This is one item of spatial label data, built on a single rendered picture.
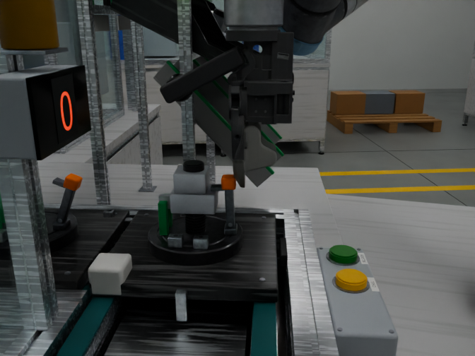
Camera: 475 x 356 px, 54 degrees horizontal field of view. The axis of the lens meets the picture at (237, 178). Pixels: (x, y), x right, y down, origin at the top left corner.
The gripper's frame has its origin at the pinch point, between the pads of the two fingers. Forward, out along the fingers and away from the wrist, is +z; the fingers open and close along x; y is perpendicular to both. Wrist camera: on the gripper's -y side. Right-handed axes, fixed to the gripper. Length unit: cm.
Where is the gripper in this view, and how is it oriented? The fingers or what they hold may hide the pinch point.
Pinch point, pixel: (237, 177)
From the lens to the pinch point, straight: 66.2
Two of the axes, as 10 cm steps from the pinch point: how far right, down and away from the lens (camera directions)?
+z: 0.0, 9.5, 3.2
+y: 10.0, 0.2, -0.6
